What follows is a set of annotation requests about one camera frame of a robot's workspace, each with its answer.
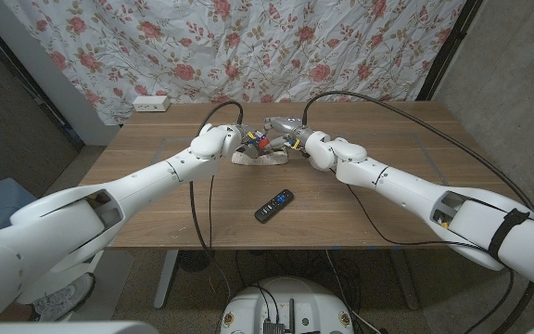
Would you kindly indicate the black round floor object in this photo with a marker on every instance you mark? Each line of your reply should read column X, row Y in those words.
column 196, row 260

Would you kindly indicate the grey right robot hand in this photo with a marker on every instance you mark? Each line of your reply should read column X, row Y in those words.
column 292, row 130

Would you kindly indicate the white power strip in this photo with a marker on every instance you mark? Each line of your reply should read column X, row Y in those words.
column 150, row 104

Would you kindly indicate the black TV remote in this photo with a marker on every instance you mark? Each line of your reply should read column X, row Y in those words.
column 274, row 205

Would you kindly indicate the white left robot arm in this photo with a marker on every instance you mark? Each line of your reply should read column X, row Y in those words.
column 123, row 199

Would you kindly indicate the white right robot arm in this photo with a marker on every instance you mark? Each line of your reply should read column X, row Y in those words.
column 410, row 190

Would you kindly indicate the floral rose backdrop cloth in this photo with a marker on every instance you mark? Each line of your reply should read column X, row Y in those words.
column 248, row 51

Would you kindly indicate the cream floral pen bag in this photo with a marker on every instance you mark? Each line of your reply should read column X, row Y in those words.
column 271, row 160

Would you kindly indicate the black door frame edge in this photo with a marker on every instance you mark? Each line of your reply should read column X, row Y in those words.
column 26, row 76

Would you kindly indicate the white robot chest cover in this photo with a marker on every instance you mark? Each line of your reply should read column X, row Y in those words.
column 63, row 328

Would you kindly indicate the white robot torso base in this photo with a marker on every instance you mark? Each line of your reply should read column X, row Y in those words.
column 285, row 301

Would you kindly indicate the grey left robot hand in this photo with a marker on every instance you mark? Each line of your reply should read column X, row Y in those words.
column 250, row 144

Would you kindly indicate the white table leg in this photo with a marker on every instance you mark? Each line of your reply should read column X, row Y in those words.
column 165, row 278
column 405, row 278

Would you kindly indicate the black backdrop stand pole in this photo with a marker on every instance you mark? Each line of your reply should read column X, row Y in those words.
column 448, row 46

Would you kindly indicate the grey white sneaker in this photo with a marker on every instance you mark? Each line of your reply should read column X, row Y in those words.
column 60, row 297

